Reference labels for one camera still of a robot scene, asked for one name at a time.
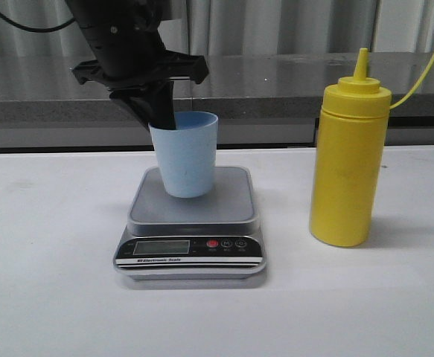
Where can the light blue plastic cup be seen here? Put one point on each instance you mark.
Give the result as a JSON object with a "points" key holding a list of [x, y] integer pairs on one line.
{"points": [[186, 155]]}

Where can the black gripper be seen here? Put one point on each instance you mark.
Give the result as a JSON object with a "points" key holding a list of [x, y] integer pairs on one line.
{"points": [[124, 37]]}

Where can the grey curtain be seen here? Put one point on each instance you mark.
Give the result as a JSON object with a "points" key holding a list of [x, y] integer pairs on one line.
{"points": [[215, 28]]}

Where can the grey electronic kitchen scale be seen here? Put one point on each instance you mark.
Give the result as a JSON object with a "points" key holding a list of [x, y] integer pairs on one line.
{"points": [[216, 236]]}

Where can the grey stone counter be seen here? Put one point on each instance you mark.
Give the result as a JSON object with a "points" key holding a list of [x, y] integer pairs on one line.
{"points": [[262, 102]]}

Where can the yellow squeeze bottle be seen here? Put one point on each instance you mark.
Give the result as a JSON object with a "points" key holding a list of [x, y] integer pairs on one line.
{"points": [[352, 130]]}

